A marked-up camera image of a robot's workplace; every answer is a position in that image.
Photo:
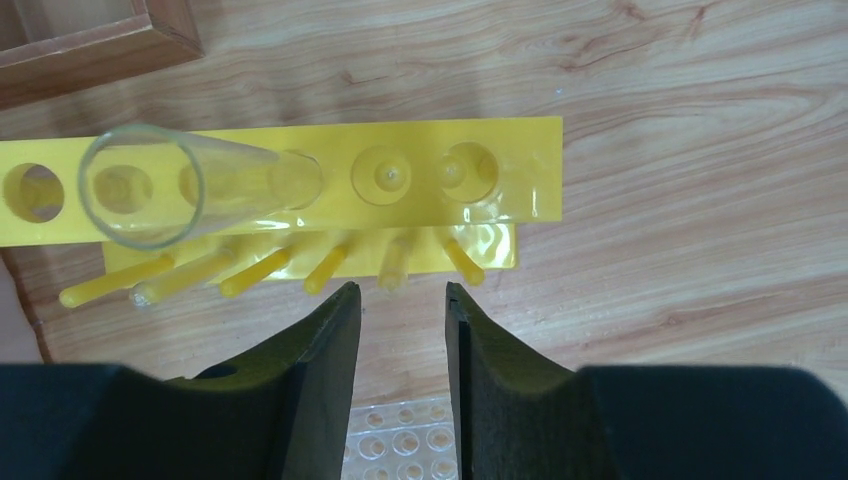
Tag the yellow test tube rack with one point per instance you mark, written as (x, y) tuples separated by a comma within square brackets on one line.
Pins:
[(398, 198)]

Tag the wooden compartment tray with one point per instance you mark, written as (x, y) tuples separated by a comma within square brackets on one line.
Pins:
[(53, 48)]

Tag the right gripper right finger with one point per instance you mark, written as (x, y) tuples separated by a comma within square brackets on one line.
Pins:
[(519, 415)]

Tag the pink plastic bin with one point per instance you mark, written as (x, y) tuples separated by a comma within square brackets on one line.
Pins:
[(18, 339)]

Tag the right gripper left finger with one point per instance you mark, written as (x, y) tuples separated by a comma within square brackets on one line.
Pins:
[(279, 410)]

